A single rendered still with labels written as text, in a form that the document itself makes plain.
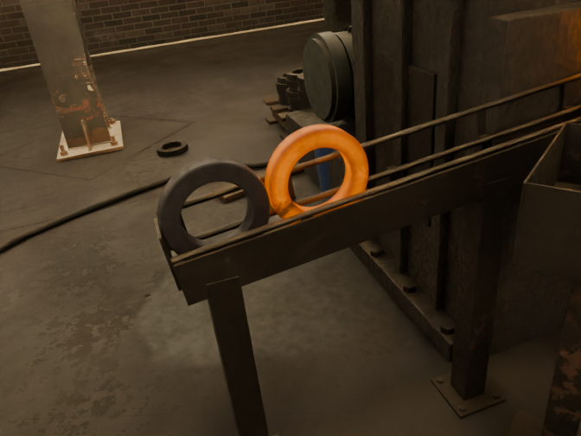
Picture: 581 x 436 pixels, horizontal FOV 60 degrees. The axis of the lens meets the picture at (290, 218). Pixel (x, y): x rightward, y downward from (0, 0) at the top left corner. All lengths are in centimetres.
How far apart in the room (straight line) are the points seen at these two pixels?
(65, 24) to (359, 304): 235
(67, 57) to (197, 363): 222
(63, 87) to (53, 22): 36
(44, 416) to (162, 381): 31
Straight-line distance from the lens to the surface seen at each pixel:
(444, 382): 143
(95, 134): 341
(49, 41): 331
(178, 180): 81
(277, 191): 85
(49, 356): 177
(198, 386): 148
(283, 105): 317
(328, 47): 215
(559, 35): 118
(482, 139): 108
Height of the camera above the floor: 105
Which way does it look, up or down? 29 degrees down
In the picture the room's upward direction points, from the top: 7 degrees counter-clockwise
